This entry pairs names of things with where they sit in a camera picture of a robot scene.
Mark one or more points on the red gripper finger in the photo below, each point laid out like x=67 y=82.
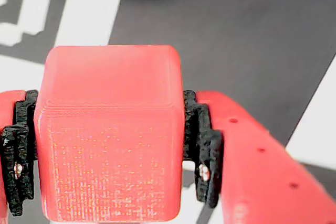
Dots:
x=249 y=169
x=18 y=142

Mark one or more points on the black white marker mat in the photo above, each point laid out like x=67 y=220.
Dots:
x=236 y=37

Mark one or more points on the red cube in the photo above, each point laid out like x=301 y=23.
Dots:
x=110 y=129

